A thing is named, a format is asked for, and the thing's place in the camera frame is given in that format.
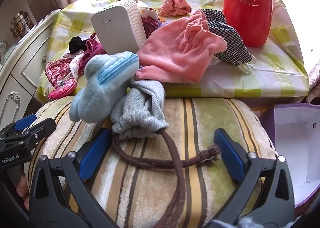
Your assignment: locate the glass jar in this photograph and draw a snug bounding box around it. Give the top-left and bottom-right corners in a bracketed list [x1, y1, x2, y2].
[10, 11, 34, 40]

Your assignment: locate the red thermos bottle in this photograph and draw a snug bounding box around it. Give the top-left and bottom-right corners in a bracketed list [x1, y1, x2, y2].
[222, 0, 274, 48]

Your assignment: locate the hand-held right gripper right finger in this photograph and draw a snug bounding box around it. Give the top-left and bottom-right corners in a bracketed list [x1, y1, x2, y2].
[205, 128, 297, 228]

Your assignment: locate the black scrunchie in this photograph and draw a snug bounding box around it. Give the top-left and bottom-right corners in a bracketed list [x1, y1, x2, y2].
[69, 36, 88, 55]

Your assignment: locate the yellow white check tablecloth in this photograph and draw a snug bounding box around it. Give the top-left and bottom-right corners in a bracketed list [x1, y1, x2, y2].
[36, 0, 310, 101]

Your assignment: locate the ornate silver drawer handle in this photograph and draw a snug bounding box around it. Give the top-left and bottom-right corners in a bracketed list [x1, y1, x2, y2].
[5, 92, 22, 118]

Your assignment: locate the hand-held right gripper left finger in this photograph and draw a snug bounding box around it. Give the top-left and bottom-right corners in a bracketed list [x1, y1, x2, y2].
[29, 128, 120, 228]

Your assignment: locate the salmon pink cloth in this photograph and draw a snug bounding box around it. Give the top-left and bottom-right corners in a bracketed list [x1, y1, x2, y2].
[157, 0, 192, 17]

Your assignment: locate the magenta knit glove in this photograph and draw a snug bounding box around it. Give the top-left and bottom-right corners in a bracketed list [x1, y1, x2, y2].
[85, 34, 106, 57]
[141, 17, 160, 41]

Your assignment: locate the person's left hand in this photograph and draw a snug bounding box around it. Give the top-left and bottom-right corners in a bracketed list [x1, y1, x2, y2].
[15, 175, 29, 210]

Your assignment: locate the purple white cardboard box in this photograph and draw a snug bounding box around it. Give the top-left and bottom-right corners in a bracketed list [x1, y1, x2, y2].
[265, 102, 320, 208]

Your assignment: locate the grey herringbone drawstring bag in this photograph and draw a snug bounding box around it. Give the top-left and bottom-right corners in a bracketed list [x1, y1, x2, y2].
[110, 81, 222, 228]

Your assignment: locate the striped plush cushion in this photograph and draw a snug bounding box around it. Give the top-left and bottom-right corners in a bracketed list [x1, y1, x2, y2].
[24, 97, 277, 228]

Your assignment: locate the white floral print cloth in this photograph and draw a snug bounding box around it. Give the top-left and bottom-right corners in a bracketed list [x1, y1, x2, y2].
[138, 6, 160, 22]

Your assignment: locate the pink fleece cloth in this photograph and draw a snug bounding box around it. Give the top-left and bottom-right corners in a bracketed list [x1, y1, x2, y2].
[136, 9, 228, 84]

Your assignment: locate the pink coin purse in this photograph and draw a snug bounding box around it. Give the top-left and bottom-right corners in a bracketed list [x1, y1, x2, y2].
[48, 77, 77, 100]

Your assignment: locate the cream white cabinet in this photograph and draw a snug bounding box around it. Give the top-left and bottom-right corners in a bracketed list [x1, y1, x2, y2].
[0, 8, 62, 128]

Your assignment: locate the black white check face mask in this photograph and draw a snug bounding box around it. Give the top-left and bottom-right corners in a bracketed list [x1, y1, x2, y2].
[201, 8, 257, 75]

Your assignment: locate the white ribbed plastic device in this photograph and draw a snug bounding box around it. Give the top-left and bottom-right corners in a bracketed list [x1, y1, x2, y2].
[91, 0, 147, 56]

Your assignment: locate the light blue plush zipper pouch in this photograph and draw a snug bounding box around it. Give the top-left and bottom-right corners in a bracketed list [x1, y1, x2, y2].
[69, 53, 140, 122]

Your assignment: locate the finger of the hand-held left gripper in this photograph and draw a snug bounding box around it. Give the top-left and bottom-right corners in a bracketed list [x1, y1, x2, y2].
[4, 117, 57, 149]
[0, 114, 37, 139]

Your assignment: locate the red white print scarf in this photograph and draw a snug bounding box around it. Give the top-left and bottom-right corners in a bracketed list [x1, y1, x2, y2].
[45, 51, 100, 91]

